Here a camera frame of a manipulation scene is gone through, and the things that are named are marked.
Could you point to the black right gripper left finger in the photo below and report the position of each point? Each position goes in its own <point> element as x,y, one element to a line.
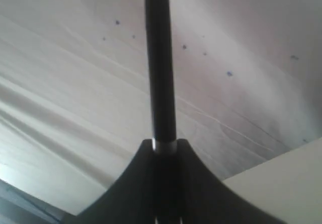
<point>130,198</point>

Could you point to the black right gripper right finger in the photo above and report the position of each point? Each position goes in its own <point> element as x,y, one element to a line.
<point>205,199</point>

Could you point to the black paintbrush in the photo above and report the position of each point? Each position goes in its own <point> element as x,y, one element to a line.
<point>164,141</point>

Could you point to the white backdrop curtain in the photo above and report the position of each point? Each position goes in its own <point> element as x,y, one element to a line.
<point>75,94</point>

